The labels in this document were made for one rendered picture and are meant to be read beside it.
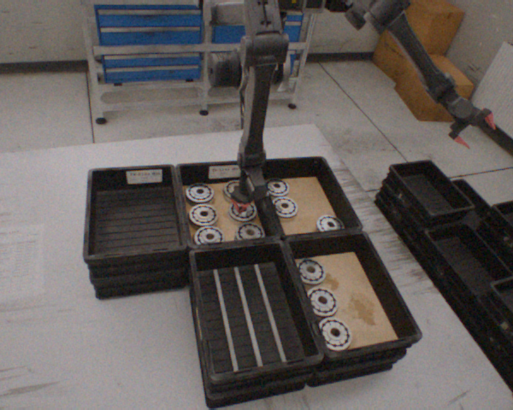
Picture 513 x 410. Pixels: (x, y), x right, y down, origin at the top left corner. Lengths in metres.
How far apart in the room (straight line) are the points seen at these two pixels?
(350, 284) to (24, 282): 1.07
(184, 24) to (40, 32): 1.40
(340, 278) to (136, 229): 0.71
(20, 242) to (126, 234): 0.41
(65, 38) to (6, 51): 0.49
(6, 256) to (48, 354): 0.41
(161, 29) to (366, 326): 2.44
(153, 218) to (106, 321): 0.37
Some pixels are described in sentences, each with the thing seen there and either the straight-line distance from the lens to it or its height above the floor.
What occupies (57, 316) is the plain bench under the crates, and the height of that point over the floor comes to 0.70.
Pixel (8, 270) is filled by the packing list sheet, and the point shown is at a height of 0.70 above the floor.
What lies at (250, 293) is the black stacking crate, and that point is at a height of 0.83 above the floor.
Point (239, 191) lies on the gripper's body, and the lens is 1.34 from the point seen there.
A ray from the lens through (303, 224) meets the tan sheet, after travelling 1.47.
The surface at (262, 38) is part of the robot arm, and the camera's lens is 0.98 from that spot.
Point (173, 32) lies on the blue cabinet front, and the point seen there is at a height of 0.69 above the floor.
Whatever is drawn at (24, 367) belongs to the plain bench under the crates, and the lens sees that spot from 1.37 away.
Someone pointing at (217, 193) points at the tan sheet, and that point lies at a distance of 1.52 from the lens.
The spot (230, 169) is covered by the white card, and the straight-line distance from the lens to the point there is 1.53.
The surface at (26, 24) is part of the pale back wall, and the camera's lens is 3.99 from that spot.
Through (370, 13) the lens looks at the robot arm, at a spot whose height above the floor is 1.55.
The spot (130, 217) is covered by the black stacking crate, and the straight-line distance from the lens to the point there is 1.44.
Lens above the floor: 1.89
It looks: 45 degrees down
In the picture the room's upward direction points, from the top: 11 degrees clockwise
